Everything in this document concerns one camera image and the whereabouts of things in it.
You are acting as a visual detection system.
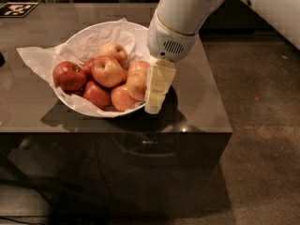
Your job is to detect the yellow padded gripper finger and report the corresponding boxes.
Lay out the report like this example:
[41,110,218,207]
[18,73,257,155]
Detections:
[144,59,176,114]

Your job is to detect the white bowl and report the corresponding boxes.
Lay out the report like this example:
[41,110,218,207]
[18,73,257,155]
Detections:
[54,20,157,118]

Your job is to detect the orange red apple bottom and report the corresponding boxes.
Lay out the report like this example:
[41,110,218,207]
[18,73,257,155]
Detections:
[111,84,137,112]

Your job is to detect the red yellow apple centre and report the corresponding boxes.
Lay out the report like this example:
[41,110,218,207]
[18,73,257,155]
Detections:
[91,56,123,88]

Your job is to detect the dark red apple left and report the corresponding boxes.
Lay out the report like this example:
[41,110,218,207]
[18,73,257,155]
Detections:
[52,61,86,92]

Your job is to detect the red apple bottom left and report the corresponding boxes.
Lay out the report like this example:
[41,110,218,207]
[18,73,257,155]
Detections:
[82,81,111,110]

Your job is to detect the large yellow red apple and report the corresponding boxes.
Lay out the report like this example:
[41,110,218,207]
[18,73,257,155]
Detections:
[127,69,146,101]

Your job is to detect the pale apple behind right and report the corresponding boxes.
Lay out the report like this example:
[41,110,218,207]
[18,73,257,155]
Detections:
[128,60,150,74]

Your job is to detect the white crumpled paper liner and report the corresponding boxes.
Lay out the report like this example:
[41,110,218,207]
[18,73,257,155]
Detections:
[16,17,153,118]

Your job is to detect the black white marker tag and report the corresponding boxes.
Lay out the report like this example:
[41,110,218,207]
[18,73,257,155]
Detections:
[0,2,38,18]

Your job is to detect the dark object at table edge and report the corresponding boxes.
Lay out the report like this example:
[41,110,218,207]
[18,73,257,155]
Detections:
[0,52,6,67]

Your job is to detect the small red apple hidden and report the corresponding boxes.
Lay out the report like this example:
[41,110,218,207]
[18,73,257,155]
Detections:
[82,58,95,80]

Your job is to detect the pale yellow apple top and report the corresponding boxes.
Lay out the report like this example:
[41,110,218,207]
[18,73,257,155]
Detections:
[98,42,128,67]

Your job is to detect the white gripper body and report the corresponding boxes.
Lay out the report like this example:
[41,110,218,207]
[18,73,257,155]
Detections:
[147,12,196,62]

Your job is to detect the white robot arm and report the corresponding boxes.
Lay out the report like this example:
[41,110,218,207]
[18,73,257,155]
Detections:
[144,0,300,114]

